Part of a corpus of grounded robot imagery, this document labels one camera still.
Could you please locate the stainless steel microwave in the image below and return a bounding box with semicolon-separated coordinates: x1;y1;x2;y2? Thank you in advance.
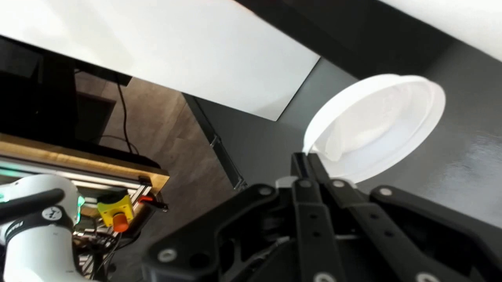
189;0;502;225

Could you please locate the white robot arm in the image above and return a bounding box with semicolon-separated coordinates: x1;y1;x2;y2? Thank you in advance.
2;170;336;282

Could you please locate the yellow emergency stop button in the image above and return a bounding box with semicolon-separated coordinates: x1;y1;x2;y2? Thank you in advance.
98;192;134;233

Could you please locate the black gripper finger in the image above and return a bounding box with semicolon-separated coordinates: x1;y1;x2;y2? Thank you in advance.
291;151;330;183

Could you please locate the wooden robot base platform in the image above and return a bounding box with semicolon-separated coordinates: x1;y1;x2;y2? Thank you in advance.
0;132;170;192

